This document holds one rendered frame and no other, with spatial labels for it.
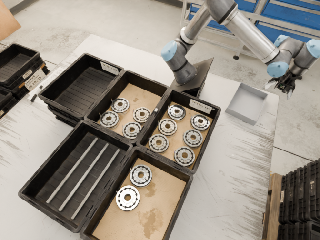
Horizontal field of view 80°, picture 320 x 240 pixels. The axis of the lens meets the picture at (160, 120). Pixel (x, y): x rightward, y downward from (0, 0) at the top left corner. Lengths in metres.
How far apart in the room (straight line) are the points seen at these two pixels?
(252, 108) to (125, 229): 1.07
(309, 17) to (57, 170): 2.61
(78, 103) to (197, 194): 0.83
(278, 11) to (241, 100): 1.40
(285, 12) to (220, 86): 1.38
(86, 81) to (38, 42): 2.04
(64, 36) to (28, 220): 2.57
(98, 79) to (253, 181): 1.09
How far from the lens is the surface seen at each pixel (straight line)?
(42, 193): 1.05
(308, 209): 1.60
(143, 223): 0.91
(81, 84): 1.30
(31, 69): 2.04
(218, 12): 0.91
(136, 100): 1.15
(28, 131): 1.39
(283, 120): 2.52
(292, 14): 2.66
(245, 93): 1.51
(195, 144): 1.00
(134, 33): 3.13
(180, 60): 1.20
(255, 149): 1.29
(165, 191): 0.93
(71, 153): 1.06
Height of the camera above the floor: 1.74
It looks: 58 degrees down
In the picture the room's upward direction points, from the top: 5 degrees clockwise
